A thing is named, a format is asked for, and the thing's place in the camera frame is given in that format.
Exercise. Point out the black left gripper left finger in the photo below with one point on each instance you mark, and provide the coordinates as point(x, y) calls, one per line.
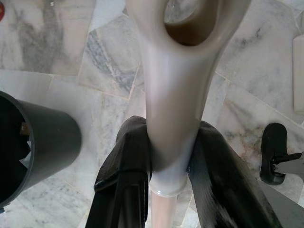
point(128, 154)

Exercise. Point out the red cylindrical can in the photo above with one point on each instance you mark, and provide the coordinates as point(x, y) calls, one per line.
point(2, 12)

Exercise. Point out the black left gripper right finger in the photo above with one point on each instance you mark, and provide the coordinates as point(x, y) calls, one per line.
point(213, 171)

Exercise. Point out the black plastic bucket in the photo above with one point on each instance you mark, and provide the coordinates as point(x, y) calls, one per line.
point(54, 142)

